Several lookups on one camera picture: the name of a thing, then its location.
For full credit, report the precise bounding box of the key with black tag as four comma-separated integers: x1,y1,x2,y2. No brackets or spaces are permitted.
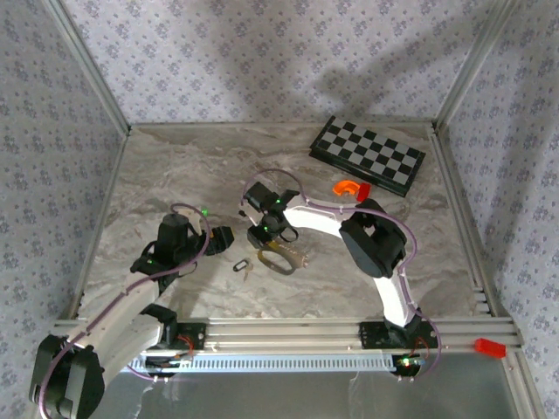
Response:
231,258,254,283

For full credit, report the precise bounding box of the orange curved plastic block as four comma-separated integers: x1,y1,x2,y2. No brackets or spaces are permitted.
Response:
332,179,360,197

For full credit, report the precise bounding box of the black and grey chessboard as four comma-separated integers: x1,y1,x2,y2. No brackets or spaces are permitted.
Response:
308,115,427,198

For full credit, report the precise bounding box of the grey metal panel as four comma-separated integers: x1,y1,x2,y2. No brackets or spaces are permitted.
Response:
100,370,521,419

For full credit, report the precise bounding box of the long red plastic block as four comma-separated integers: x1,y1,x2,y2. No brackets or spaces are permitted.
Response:
474,337,507,361

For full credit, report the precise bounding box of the aluminium side rail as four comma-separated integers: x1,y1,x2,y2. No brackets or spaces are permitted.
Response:
65,128,132,319
430,124,500,318

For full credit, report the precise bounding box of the aluminium frame rail with slots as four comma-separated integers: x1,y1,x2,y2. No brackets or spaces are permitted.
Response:
51,317,524,355

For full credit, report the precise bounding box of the thin aluminium wall rail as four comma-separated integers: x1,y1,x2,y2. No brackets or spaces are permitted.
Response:
128,120,438,131

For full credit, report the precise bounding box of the slotted white cable duct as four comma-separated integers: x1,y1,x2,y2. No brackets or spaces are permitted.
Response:
130,352,397,374

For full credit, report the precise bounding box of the aluminium corner post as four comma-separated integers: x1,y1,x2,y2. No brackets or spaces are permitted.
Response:
433,0,514,128
42,0,133,135

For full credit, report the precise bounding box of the short aluminium frame post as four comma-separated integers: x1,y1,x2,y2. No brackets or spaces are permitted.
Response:
501,348,547,419

